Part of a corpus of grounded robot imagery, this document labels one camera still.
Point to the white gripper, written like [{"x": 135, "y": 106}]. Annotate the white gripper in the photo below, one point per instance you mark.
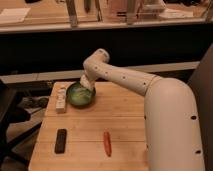
[{"x": 85, "y": 82}]

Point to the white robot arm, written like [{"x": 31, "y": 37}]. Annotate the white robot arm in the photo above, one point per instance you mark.
[{"x": 172, "y": 127}]

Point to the green ceramic bowl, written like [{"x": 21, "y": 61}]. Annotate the green ceramic bowl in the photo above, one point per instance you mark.
[{"x": 79, "y": 96}]

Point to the orange carrot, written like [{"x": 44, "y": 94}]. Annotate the orange carrot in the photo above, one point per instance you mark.
[{"x": 107, "y": 143}]

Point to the black rectangular block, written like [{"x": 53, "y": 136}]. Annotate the black rectangular block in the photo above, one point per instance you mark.
[{"x": 60, "y": 141}]

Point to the dark furniture at left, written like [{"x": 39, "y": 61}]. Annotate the dark furniture at left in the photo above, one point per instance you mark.
[{"x": 7, "y": 115}]

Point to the white paper sheet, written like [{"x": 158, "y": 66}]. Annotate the white paper sheet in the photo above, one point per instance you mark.
[{"x": 13, "y": 15}]

